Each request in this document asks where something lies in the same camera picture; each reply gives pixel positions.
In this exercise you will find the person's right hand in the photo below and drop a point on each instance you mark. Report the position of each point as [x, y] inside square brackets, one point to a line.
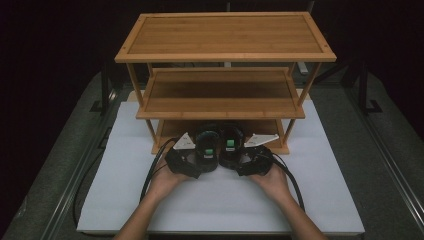
[273, 185]

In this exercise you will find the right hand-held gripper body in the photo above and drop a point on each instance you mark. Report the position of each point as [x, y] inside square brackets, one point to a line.
[256, 161]

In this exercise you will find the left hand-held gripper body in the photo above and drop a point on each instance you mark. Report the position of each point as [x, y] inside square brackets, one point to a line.
[181, 160]

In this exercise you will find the black metal stand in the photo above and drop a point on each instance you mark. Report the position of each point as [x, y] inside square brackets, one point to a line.
[364, 90]
[105, 90]

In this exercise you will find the three-tier wooden shoe rack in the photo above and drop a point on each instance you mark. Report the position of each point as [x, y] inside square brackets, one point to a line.
[225, 35]

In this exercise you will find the small white object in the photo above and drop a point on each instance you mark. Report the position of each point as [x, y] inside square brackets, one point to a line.
[302, 68]

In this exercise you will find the person's left hand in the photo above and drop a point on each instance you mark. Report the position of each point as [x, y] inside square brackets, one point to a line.
[165, 183]

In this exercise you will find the metal table rail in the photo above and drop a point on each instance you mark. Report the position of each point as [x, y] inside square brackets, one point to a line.
[71, 173]
[390, 156]

